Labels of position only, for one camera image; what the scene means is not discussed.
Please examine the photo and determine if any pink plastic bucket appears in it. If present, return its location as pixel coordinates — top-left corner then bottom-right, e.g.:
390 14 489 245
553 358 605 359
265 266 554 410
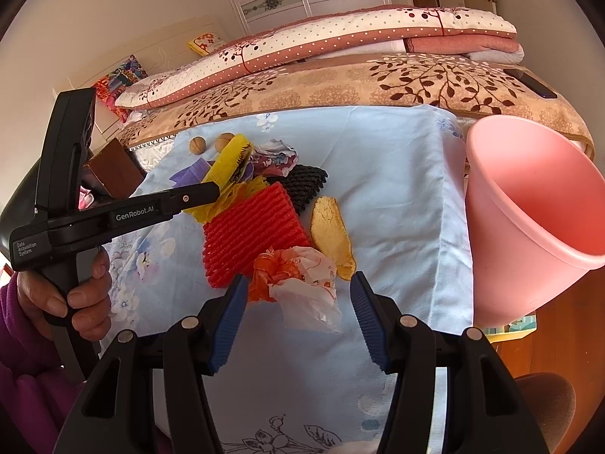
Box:
465 116 605 329

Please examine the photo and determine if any white quilted mattress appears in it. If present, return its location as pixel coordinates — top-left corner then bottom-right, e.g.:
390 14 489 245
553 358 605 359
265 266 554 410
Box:
125 132 178 171

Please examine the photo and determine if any beige leaf-print blanket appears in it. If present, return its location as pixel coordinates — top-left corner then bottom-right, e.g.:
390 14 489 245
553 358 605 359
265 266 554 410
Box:
118 52 595 157

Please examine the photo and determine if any person's left hand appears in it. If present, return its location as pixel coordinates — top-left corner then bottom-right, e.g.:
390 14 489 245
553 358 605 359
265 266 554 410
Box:
18 248 113 341

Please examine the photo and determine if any pink folded blanket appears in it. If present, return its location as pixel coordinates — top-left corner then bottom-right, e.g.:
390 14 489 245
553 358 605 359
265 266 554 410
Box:
404 33 525 63

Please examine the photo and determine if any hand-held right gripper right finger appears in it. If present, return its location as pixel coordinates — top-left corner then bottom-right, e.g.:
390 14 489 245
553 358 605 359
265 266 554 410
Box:
350 272 551 454

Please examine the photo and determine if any yellow foam fruit net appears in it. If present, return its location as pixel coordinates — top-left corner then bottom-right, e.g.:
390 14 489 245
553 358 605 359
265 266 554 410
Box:
182 133 268 224

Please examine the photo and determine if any folded dotted tree-print quilt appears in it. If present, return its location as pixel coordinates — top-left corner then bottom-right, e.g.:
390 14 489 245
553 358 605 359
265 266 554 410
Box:
115 4 518 109

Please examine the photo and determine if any black phone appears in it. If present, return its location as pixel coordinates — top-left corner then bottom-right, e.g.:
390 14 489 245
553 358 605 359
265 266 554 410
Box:
503 68 558 100

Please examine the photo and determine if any brown box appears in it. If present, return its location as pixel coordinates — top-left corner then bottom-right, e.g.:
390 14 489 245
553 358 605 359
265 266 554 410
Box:
84 139 146 198

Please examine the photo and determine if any light blue floral cloth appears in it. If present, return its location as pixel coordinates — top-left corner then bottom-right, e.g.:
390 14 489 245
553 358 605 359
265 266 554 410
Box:
101 104 476 454

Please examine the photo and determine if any purple foam fruit net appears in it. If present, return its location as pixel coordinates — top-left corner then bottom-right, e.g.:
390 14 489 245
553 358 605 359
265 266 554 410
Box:
169 158 213 187

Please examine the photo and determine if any yellow floral pillow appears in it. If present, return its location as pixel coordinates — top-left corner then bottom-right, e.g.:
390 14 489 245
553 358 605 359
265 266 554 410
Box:
188 32 228 55

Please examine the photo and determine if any black foam fruit net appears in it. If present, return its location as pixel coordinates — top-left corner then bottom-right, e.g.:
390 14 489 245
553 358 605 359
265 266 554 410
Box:
279 164 328 215

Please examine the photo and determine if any colourful patterned pillow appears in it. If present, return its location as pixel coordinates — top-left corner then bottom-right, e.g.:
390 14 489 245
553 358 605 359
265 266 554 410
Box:
92 54 148 121

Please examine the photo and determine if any red foam fruit net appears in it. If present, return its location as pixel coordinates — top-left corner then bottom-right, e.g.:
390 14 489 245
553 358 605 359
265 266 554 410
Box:
202 183 313 290

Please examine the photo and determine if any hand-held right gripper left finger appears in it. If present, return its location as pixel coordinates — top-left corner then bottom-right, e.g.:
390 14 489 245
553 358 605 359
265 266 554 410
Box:
56 274 250 454

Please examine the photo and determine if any dried yellow fruit peel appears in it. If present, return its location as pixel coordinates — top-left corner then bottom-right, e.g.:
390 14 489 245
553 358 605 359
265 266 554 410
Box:
310 196 357 282

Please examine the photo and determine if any person's left forearm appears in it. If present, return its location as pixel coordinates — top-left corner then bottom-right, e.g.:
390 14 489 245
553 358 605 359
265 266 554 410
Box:
0 280 102 454

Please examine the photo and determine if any crumpled colourful wrapper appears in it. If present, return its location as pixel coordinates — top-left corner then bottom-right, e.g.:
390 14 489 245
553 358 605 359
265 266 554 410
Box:
243 139 301 183

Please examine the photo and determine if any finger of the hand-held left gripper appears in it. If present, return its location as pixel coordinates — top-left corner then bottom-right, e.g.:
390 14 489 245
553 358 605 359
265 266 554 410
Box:
158 181 222 216

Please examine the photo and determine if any white orange plastic bag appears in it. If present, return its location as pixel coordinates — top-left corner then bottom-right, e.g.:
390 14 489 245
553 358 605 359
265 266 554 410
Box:
248 246 343 334

